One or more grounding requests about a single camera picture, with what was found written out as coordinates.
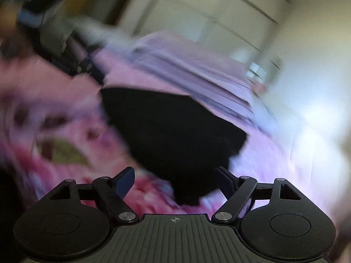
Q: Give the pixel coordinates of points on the floral printed blanket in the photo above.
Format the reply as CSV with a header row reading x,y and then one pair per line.
x,y
41,115

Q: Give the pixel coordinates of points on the black pants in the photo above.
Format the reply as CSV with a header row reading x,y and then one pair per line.
x,y
170,142

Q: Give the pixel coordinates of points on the white striped duvet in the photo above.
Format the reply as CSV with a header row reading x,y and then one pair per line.
x,y
192,65

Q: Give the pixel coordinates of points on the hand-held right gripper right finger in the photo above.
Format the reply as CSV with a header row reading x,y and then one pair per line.
x,y
226,180

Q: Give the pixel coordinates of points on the pink rose bed sheet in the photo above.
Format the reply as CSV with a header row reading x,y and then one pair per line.
x,y
274,164

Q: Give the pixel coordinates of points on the white wardrobe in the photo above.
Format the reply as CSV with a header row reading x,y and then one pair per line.
x,y
219,11

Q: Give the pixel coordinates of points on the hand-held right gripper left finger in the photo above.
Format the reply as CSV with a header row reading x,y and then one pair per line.
x,y
124,182

